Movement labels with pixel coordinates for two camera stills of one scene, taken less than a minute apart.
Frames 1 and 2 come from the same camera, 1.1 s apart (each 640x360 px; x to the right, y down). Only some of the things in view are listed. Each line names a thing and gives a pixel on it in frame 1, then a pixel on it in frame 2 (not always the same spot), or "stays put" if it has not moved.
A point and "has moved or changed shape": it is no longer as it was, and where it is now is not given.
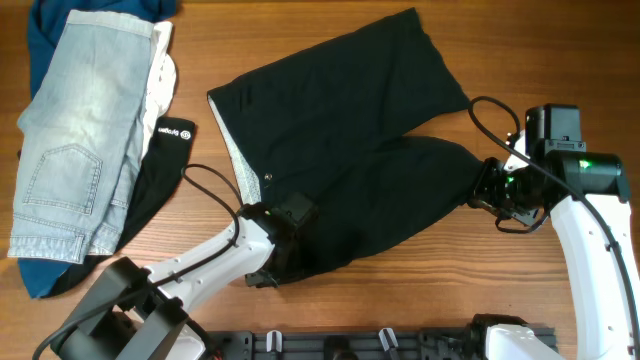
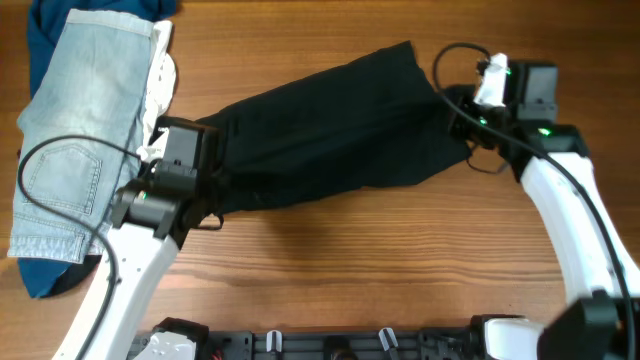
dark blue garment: [47, 23] stays put
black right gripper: [482, 196] -> [457, 122]
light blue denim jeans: [82, 133] stays put
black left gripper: [259, 276] -> [217, 178]
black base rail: [347, 344] stays put
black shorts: [322, 124] has moved or changed shape
